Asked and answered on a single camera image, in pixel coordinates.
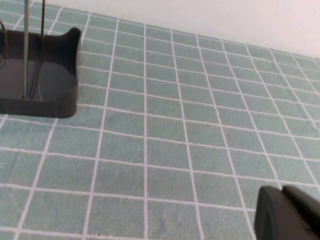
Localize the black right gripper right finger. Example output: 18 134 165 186
281 184 320 240

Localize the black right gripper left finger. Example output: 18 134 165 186
253 185 311 240

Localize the grey lid rack with wires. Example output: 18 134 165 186
0 0 83 119

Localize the green checked tablecloth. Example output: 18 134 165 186
0 0 320 240

